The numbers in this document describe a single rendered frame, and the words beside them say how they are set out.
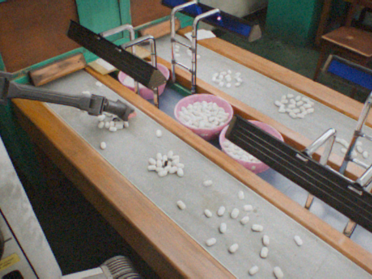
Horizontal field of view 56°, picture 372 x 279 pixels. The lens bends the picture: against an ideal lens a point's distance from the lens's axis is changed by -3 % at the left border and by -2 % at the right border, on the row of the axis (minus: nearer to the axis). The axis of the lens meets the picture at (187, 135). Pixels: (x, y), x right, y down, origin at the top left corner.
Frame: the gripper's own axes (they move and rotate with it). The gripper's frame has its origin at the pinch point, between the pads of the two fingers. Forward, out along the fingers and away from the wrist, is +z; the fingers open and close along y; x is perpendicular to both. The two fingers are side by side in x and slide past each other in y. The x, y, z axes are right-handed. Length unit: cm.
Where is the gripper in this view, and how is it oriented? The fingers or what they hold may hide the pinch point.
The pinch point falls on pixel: (135, 114)
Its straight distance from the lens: 166.1
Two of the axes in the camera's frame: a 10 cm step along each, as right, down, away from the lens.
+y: -6.9, -4.7, 5.5
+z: 5.5, 1.6, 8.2
